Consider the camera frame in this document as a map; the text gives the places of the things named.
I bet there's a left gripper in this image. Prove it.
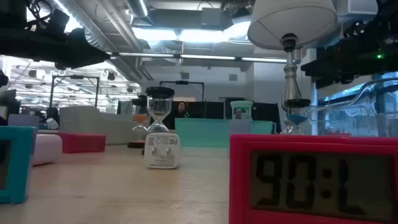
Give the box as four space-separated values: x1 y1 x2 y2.
46 28 112 70

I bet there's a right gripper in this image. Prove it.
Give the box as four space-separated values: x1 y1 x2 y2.
300 37 392 90

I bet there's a black hourglass blue sand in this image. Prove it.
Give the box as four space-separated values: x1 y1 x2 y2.
284 98 312 135

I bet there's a black hourglass orange sand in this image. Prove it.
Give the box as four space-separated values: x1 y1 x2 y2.
127 95 150 149

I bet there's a black hourglass red sand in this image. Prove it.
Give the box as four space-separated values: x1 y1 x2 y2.
145 86 175 134

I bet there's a red cube wall charger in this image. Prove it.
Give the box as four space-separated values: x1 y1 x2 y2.
58 133 107 154

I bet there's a mint green hourglass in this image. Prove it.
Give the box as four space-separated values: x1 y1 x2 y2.
229 100 254 121

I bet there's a small lavender wall charger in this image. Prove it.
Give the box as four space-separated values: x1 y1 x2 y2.
7 113 40 128
229 119 252 136

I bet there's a pink wall charger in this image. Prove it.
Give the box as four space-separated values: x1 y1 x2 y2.
32 133 63 166

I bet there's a green and white wall charger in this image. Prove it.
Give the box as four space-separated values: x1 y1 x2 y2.
144 132 182 170

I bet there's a silver table lamp white shade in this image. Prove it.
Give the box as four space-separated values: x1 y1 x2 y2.
247 0 339 135

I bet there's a clear plastic bin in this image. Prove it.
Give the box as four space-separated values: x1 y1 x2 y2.
281 77 398 138

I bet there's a person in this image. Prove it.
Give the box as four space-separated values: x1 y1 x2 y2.
174 101 189 119

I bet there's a long ceiling light bar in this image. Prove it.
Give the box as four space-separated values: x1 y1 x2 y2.
107 51 289 64

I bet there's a grey ceiling equipment box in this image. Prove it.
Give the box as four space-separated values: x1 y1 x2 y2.
201 7 234 30

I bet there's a green plastic tray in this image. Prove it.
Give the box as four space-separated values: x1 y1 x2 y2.
174 117 277 148

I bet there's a teal digital clock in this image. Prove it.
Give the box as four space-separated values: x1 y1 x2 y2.
0 125 36 205

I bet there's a red digital clock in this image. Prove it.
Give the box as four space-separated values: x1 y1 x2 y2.
229 134 398 224

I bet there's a silver ceiling air duct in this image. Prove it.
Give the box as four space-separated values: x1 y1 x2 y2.
57 0 150 85

